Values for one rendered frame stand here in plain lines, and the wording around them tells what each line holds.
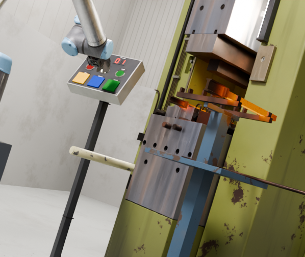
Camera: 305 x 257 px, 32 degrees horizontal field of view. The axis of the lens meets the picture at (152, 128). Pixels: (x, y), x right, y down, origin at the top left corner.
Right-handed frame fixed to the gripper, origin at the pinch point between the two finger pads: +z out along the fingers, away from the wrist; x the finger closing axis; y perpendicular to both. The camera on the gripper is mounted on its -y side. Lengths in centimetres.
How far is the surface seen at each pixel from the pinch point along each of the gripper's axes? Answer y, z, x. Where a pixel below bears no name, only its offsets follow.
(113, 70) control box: -9.6, 11.1, -5.2
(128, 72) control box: -10.9, 11.1, 3.7
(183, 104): 5.0, 6.3, 46.3
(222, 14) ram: -35, -18, 52
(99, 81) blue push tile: 0.5, 10.3, -7.8
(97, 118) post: 11.5, 28.9, -8.8
